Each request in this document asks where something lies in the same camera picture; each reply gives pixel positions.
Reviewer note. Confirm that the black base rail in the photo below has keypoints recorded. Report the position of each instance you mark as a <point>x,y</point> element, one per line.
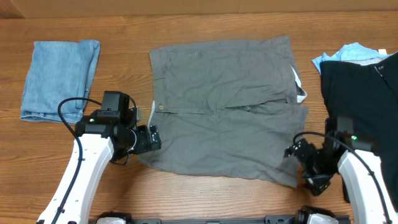
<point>306,214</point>

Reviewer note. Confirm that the black garment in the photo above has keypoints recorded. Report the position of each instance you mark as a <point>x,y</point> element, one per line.
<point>368,95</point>

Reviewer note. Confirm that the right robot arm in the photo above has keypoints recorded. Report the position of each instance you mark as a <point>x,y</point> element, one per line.
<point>356,161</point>

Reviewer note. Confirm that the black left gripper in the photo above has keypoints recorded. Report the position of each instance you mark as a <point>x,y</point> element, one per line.
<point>145,144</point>

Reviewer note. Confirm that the folded blue denim jeans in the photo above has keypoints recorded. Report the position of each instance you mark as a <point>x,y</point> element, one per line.
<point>59,70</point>

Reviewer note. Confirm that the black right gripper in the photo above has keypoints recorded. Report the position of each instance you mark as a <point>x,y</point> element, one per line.
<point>301,150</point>

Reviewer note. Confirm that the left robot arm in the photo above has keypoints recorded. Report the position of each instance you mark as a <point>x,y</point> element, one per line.
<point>99,140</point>

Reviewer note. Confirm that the light blue garment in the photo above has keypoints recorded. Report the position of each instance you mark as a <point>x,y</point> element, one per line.
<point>353,53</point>

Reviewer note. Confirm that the grey shorts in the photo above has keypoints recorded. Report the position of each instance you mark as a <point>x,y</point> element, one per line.
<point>227,108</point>

